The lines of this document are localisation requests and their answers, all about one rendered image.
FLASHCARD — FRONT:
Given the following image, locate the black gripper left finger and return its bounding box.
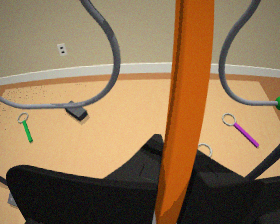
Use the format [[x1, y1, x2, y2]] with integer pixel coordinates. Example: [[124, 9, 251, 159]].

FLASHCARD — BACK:
[[6, 133, 164, 224]]

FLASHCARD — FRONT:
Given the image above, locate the white ring with magenta handle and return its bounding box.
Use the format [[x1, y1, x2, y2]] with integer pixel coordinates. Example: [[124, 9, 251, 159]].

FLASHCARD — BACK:
[[222, 112, 259, 148]]

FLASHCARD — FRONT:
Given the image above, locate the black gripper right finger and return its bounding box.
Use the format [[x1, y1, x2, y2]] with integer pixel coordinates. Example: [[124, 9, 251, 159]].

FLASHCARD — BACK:
[[177, 149, 280, 224]]

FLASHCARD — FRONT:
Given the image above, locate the grey wire course on two posts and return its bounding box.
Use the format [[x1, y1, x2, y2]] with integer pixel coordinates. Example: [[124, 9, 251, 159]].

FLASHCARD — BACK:
[[0, 0, 280, 181]]

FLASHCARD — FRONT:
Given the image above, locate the dark grey rectangular block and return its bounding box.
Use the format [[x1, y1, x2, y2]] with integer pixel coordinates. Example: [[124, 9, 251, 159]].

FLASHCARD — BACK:
[[65, 101, 87, 121]]

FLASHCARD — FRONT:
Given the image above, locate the orange handle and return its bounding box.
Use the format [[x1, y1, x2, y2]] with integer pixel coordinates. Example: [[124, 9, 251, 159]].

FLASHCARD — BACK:
[[155, 0, 215, 224]]

